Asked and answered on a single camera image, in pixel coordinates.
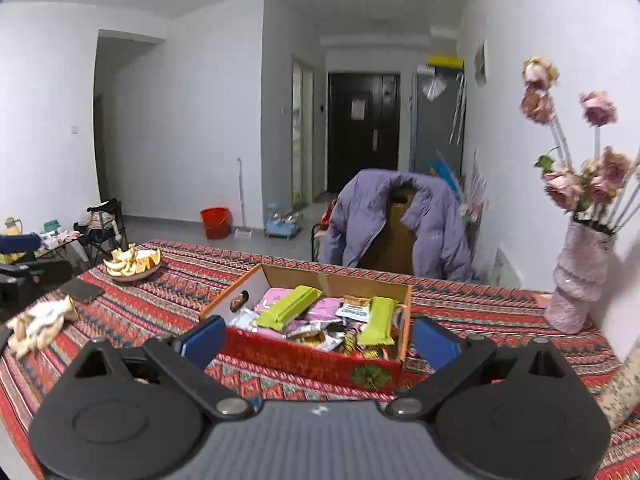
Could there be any white orange snack packet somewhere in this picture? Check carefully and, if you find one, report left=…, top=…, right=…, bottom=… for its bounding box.
left=335, top=295, right=373, bottom=322

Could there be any brown wooden chair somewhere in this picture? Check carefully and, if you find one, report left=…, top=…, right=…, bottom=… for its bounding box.
left=357, top=187, right=418, bottom=275

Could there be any black folding chair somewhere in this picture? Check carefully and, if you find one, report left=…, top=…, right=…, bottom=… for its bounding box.
left=75, top=198, right=127, bottom=263

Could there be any blue small cart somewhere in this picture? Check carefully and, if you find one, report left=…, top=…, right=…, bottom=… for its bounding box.
left=263, top=202, right=302, bottom=239

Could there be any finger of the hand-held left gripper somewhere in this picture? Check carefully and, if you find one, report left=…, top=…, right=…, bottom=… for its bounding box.
left=0, top=234, right=42, bottom=256
left=0, top=259, right=74, bottom=308

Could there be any purple puffer jacket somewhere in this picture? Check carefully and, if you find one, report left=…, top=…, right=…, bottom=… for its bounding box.
left=318, top=169, right=476, bottom=282

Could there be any dark phone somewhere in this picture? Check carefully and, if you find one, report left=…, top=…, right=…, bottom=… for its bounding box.
left=59, top=277, right=106, bottom=304

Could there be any pink ribbed vase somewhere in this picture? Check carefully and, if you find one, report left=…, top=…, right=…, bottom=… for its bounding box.
left=544, top=220, right=617, bottom=335

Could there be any red bucket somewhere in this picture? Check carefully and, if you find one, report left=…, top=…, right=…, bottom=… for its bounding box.
left=201, top=207, right=232, bottom=240

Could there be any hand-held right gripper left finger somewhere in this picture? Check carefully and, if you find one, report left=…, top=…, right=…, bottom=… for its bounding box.
left=62, top=315, right=253, bottom=418

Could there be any glass interior door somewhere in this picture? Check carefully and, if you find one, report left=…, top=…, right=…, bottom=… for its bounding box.
left=291, top=57, right=317, bottom=207

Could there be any red patterned tablecloth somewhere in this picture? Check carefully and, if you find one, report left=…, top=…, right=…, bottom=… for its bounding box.
left=0, top=240, right=640, bottom=480

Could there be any white mop pole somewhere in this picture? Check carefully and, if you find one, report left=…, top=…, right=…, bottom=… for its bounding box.
left=237, top=156, right=247, bottom=227

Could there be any brown oval dish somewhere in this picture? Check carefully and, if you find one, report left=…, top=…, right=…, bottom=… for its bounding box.
left=104, top=255, right=163, bottom=283

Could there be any red cardboard box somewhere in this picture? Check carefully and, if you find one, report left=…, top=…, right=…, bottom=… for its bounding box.
left=199, top=262, right=413, bottom=393

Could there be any bundle of paper rolls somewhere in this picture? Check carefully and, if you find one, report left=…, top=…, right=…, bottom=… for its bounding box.
left=431, top=149, right=490, bottom=223

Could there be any white floral vase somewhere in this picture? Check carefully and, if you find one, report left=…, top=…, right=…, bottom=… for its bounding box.
left=600, top=340, right=640, bottom=428

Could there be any cluttered side table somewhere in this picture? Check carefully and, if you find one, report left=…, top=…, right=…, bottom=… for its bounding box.
left=0, top=217, right=86, bottom=261

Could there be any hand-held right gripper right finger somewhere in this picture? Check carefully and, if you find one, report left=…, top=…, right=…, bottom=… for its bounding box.
left=385, top=316, right=586, bottom=420

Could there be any bunch of dried pink roses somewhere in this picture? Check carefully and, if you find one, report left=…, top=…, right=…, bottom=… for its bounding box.
left=520, top=56, right=640, bottom=235

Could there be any grey refrigerator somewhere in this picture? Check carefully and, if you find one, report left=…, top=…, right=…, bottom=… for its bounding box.
left=411, top=65, right=467, bottom=176

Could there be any clear plastic bag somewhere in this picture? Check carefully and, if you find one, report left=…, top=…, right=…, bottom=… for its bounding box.
left=422, top=71, right=447, bottom=102

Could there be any lime green snack packet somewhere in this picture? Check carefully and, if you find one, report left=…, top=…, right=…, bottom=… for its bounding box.
left=256, top=285, right=324, bottom=332
left=356, top=296, right=401, bottom=347

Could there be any white umbrella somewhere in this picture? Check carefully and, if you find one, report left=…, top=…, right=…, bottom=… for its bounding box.
left=448, top=72, right=467, bottom=145

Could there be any black entrance door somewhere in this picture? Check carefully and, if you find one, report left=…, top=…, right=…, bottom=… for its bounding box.
left=327, top=72, right=401, bottom=194

